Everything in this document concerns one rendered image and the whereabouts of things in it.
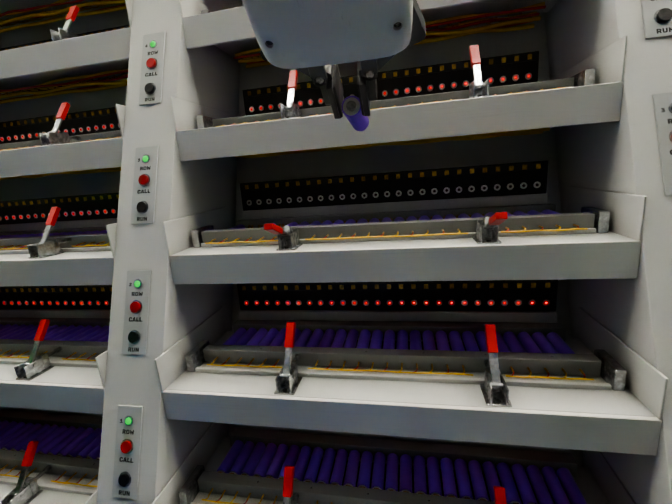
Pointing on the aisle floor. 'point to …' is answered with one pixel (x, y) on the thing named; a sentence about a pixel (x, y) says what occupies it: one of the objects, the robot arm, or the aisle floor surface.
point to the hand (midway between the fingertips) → (349, 88)
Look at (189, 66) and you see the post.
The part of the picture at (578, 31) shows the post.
